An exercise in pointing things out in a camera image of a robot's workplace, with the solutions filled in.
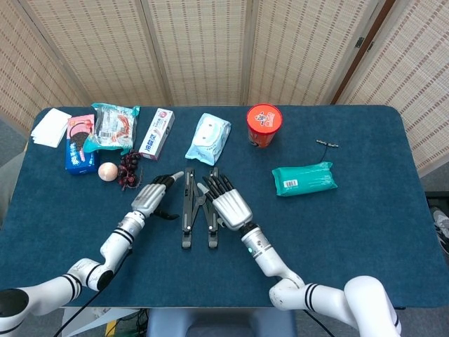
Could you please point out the light blue wipes pack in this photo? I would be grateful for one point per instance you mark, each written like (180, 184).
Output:
(207, 138)

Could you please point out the white napkin stack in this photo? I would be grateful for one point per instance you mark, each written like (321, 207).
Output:
(51, 128)

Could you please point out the dark red grape bunch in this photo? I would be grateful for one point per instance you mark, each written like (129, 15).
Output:
(127, 168)

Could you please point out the white toothpaste box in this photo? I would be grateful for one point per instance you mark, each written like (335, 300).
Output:
(156, 135)

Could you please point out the blue felt table cover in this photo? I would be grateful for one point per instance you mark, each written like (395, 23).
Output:
(350, 238)

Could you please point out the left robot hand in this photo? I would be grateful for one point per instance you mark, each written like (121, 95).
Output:
(149, 198)

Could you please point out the grey sneaker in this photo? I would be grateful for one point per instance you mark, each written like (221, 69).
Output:
(442, 228)

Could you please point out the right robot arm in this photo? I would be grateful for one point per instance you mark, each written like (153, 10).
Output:
(273, 259)

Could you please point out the orange instant noodle cup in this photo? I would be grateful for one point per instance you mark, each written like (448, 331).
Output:
(263, 121)

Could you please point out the blue Oreo cookie box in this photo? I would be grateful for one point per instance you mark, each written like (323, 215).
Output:
(79, 158)

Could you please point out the bamboo folding screen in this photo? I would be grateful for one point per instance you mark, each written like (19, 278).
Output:
(203, 52)

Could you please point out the green wet wipes pack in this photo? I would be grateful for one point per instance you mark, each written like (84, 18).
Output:
(303, 179)

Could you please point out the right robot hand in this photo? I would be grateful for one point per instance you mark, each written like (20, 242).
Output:
(231, 209)

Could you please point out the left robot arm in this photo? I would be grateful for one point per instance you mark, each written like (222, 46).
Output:
(115, 242)

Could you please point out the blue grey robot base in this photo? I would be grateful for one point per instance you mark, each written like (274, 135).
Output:
(221, 323)

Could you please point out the teal clear snack bag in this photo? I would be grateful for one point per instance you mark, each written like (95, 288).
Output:
(112, 128)

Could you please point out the peach coloured egg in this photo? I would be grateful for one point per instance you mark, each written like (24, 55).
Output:
(107, 171)

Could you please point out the black folding laptop stand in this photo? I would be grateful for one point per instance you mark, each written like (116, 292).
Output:
(186, 238)

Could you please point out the black screen hinge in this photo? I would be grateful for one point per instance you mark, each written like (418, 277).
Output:
(370, 46)
(359, 42)

